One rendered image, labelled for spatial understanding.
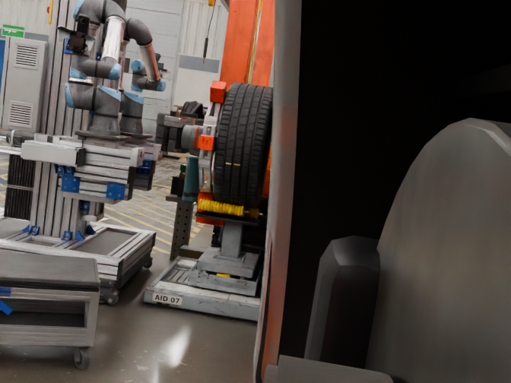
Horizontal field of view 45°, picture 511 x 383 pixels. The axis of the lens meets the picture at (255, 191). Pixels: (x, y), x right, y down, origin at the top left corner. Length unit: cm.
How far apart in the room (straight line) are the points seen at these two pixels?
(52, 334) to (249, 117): 140
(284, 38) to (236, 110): 254
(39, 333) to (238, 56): 216
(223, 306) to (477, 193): 298
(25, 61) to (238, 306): 164
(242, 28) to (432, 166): 366
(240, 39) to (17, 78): 132
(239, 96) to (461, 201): 298
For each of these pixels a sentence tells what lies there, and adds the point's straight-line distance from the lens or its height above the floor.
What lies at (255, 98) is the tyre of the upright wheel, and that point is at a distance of 313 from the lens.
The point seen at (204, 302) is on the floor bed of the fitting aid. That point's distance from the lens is 313.
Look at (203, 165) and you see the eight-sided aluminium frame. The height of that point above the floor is 73.
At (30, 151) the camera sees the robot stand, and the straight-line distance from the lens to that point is 309.
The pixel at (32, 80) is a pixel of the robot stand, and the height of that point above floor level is 103.
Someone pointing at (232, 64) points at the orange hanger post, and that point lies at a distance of 384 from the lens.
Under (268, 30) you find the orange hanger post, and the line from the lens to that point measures 580.
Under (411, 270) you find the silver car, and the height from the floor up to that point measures 96.
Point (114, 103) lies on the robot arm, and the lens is 311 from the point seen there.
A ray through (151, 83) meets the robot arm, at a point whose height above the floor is 112.
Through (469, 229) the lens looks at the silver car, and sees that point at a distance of 16.
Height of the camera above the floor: 100
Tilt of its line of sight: 7 degrees down
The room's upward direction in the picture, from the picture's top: 8 degrees clockwise
